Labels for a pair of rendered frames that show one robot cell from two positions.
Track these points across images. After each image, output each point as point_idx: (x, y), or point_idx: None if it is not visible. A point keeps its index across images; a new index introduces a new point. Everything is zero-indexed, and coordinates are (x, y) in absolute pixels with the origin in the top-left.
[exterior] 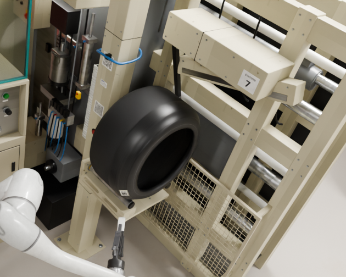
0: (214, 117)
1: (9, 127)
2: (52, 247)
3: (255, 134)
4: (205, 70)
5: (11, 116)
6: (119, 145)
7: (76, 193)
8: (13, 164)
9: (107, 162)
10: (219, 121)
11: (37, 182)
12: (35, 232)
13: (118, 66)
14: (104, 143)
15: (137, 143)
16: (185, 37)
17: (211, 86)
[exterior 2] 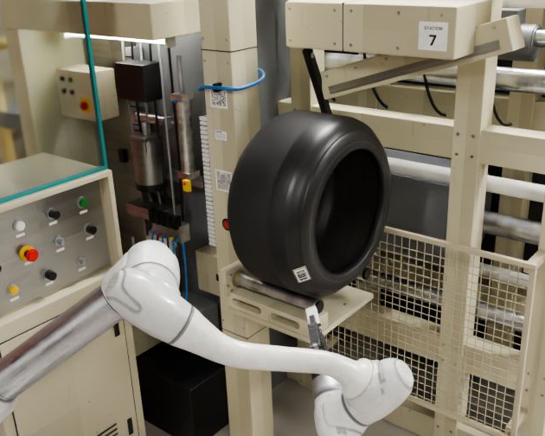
0: (403, 164)
1: (96, 259)
2: (217, 330)
3: (475, 145)
4: (363, 72)
5: (97, 240)
6: (272, 192)
7: None
8: None
9: (261, 227)
10: (413, 166)
11: (166, 248)
12: (186, 304)
13: (236, 97)
14: (249, 201)
15: (298, 176)
16: (320, 25)
17: (381, 112)
